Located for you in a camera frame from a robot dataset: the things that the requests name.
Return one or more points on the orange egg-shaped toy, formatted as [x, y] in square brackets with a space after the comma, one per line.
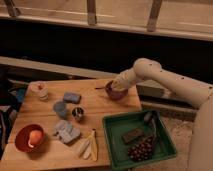
[35, 137]

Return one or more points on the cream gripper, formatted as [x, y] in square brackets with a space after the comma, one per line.
[125, 80]

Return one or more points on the yellow banana peel toy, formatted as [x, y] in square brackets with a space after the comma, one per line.
[88, 147]

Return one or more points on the blue plastic cup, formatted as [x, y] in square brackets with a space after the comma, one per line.
[60, 109]

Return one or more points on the green plastic tray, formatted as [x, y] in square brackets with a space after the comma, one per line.
[116, 126]

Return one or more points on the dark grape bunch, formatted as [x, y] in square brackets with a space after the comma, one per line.
[143, 149]

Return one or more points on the blue sponge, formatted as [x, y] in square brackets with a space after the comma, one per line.
[72, 98]

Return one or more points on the red bowl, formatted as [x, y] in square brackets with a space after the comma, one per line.
[22, 137]

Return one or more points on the grey spoon in tray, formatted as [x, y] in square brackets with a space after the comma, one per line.
[150, 119]

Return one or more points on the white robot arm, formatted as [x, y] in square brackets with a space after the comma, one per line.
[197, 93]

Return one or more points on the grey crumpled cloth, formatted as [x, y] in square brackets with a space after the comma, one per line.
[66, 132]

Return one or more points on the purple bowl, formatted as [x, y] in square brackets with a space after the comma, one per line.
[113, 94]

